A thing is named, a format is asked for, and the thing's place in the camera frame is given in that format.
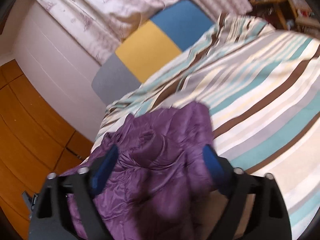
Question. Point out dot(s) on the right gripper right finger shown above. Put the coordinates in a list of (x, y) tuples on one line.
[(255, 207)]

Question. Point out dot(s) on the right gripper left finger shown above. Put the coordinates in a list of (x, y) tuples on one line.
[(50, 215)]

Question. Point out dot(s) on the purple quilted down jacket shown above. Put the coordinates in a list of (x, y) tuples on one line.
[(160, 174)]

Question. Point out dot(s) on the orange wooden wardrobe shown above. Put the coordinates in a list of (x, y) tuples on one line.
[(35, 141)]

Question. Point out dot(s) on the striped bed duvet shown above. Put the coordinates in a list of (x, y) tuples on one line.
[(261, 86)]

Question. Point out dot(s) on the wooden wicker chair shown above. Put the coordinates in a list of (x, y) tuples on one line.
[(304, 18)]

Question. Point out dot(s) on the patterned white pink curtain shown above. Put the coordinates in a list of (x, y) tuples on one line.
[(100, 26)]

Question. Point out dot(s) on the grey yellow blue headboard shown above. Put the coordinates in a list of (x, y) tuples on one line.
[(158, 41)]

